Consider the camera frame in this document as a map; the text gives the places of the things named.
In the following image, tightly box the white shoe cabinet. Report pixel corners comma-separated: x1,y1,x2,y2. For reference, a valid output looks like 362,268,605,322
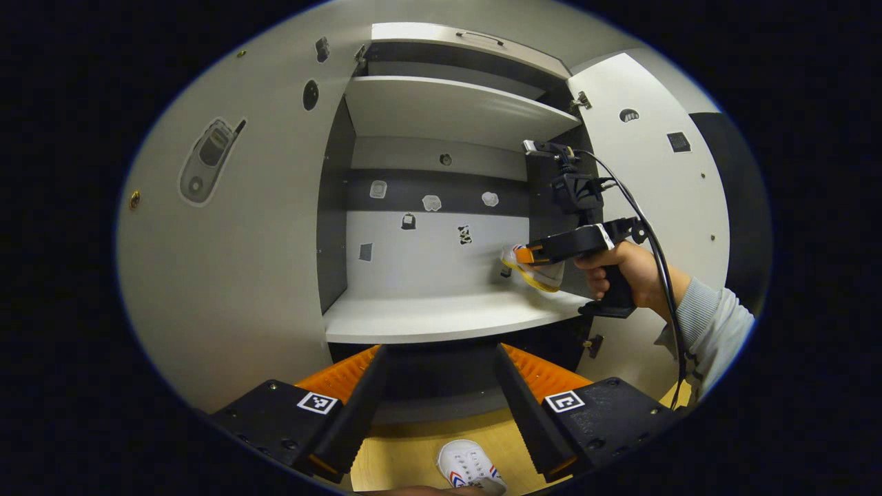
116,3,731,424

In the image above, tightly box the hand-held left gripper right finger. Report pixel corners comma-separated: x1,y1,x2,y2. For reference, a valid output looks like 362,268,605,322
493,343,683,483

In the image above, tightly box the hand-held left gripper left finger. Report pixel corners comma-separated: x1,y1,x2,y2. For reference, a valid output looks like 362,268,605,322
209,344,388,484

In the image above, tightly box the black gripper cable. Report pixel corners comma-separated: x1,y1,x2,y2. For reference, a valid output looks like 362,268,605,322
572,148,690,411

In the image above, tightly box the white cabinet drawer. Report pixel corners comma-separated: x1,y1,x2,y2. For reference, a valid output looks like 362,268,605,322
371,22,573,80

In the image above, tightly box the white shoe cabinet door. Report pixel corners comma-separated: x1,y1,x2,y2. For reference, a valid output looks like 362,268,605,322
566,53,731,404
116,3,376,414

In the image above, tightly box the white sneaker shoe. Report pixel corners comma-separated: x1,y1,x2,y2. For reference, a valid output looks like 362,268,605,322
501,245,566,293
437,440,509,495

